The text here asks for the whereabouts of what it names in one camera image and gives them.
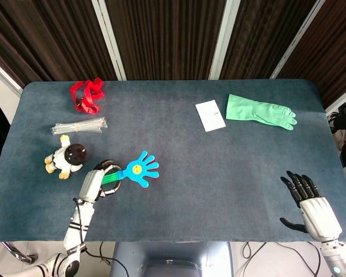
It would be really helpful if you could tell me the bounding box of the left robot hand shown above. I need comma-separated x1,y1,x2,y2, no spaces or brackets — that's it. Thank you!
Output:
78,159,123,203

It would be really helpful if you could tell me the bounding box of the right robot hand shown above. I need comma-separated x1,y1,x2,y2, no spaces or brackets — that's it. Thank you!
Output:
280,170,343,242

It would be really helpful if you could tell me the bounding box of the blue hand clapper toy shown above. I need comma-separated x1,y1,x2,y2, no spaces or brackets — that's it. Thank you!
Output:
101,150,160,189

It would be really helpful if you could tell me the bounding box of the grey robot base column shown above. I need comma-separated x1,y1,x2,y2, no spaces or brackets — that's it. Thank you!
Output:
110,241,235,277

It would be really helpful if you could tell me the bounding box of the plush doll with brown head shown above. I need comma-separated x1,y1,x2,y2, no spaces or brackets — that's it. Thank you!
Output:
44,134,88,180

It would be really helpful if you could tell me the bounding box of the bundle of clear tubes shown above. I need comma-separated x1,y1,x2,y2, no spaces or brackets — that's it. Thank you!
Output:
49,116,108,136

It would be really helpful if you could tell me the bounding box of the blue table cloth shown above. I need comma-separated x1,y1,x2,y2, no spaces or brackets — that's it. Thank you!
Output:
0,79,346,243

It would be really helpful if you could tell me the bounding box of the black equipment pile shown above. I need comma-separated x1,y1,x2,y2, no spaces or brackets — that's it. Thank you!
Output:
327,101,346,168

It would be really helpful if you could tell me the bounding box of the chrome chair leg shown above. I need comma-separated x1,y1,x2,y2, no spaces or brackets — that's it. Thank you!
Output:
1,241,35,265

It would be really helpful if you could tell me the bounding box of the green rubber glove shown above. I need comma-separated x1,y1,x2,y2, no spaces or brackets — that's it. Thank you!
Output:
225,93,298,132

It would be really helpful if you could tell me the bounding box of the white paper card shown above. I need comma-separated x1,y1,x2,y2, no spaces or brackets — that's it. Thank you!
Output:
194,99,227,133

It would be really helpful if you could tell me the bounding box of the black floor cable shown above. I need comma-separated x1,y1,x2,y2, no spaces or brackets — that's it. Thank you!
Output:
241,241,328,277

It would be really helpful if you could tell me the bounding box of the red ribbon lanyard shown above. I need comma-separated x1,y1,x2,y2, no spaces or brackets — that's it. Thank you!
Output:
69,77,105,114

